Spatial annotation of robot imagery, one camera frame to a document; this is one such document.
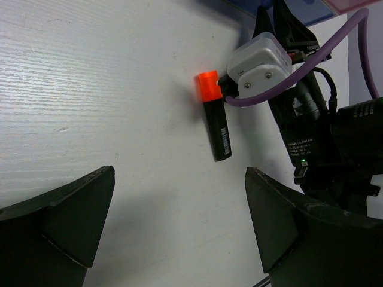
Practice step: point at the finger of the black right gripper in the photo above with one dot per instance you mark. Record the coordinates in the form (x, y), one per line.
(263, 22)
(289, 31)

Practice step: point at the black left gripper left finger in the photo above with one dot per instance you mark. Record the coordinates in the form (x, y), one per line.
(52, 239)

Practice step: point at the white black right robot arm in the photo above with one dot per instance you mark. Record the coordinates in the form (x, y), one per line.
(357, 131)

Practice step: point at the pink small drawer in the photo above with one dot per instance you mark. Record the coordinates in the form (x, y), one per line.
(345, 6)

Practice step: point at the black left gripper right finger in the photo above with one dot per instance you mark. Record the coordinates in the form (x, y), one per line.
(305, 242)

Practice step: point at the orange cap black highlighter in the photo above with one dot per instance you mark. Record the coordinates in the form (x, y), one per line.
(213, 104)

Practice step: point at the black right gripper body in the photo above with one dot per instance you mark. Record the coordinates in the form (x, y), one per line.
(303, 114)

